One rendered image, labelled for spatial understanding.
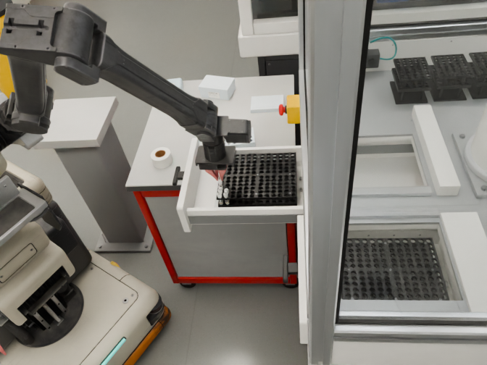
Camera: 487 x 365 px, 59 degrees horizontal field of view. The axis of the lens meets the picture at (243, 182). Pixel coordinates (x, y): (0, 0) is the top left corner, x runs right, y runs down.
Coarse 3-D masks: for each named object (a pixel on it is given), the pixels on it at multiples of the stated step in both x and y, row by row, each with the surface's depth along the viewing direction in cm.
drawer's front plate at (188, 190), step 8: (192, 144) 132; (192, 152) 130; (192, 160) 127; (192, 168) 126; (184, 176) 123; (192, 176) 126; (184, 184) 121; (192, 184) 126; (184, 192) 119; (192, 192) 126; (184, 200) 117; (192, 200) 126; (184, 208) 117; (184, 216) 117; (184, 224) 120
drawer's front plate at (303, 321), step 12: (300, 216) 109; (300, 228) 106; (300, 240) 103; (300, 252) 101; (300, 264) 99; (300, 276) 97; (300, 288) 95; (300, 300) 93; (300, 312) 91; (300, 324) 90; (300, 336) 94
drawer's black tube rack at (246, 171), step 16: (240, 160) 129; (256, 160) 128; (272, 160) 127; (288, 160) 127; (240, 176) 124; (256, 176) 124; (272, 176) 123; (288, 176) 122; (224, 192) 121; (240, 192) 125; (256, 192) 119; (272, 192) 123; (288, 192) 118
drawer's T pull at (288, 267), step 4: (284, 256) 103; (284, 260) 102; (284, 264) 101; (288, 264) 101; (292, 264) 101; (296, 264) 101; (284, 268) 101; (288, 268) 101; (292, 268) 100; (296, 268) 100; (284, 272) 100; (288, 272) 100; (292, 272) 100; (296, 272) 100; (284, 276) 99; (284, 280) 99
